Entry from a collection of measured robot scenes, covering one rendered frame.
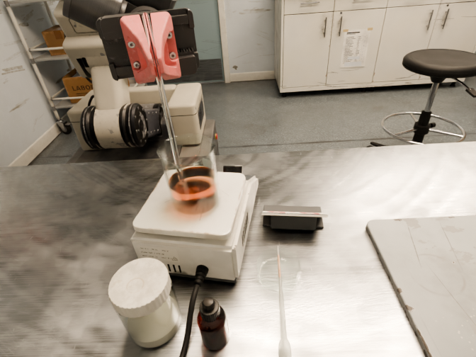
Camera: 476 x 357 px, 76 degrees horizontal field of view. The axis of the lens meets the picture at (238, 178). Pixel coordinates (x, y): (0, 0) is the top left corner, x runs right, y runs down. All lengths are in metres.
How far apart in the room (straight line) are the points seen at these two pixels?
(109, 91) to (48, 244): 0.80
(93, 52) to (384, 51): 2.38
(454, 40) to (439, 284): 2.94
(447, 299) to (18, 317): 0.50
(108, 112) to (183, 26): 0.88
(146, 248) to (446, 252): 0.38
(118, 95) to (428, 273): 1.10
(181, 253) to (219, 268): 0.05
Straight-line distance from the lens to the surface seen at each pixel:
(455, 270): 0.46
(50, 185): 0.69
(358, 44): 2.93
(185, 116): 1.40
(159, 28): 0.34
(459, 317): 0.42
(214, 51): 3.36
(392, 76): 3.14
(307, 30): 2.79
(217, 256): 0.36
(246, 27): 3.32
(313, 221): 0.45
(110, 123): 1.22
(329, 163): 0.61
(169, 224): 0.36
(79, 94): 2.76
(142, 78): 0.35
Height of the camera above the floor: 1.08
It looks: 36 degrees down
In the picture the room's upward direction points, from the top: 5 degrees counter-clockwise
